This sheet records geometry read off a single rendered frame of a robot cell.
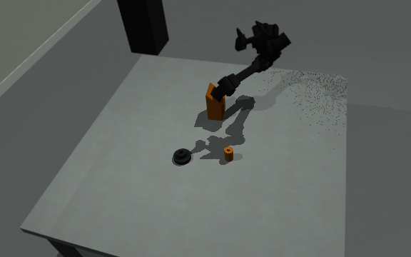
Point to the orange knob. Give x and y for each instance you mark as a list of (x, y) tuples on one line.
[(228, 154)]

